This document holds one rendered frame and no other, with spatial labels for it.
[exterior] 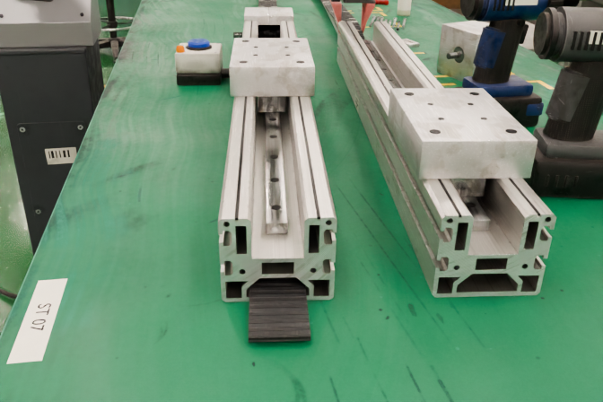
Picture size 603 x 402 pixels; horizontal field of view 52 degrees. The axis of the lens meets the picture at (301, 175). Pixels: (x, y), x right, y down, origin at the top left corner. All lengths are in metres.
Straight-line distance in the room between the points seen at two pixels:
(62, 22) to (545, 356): 1.21
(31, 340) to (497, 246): 0.41
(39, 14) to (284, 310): 1.09
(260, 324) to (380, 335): 0.10
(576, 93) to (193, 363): 0.52
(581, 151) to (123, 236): 0.53
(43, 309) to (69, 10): 0.99
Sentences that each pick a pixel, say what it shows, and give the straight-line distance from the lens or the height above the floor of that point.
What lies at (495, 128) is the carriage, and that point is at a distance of 0.63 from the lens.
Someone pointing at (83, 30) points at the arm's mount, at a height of 0.81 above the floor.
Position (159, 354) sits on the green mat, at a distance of 0.52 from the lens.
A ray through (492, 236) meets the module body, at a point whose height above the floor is 0.82.
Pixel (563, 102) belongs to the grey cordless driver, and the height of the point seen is 0.89.
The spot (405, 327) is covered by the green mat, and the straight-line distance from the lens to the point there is 0.54.
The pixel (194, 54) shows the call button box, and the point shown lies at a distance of 1.13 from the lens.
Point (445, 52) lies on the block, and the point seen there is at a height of 0.82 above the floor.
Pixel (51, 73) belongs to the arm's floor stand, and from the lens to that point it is 1.49.
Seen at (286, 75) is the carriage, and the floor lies 0.89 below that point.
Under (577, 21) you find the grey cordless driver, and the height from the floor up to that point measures 0.99.
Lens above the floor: 1.12
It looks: 26 degrees down
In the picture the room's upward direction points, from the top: 1 degrees clockwise
